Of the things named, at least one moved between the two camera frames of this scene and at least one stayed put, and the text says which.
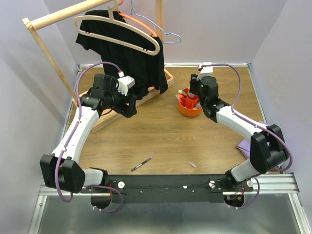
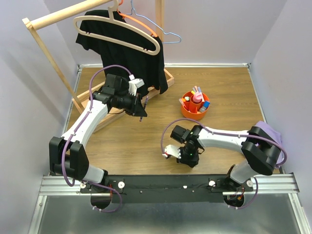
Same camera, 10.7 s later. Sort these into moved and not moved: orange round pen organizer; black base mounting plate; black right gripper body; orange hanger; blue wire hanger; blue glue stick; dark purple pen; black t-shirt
Moved: black right gripper body; orange round pen organizer; dark purple pen; blue glue stick
Not moved: black t-shirt; blue wire hanger; orange hanger; black base mounting plate
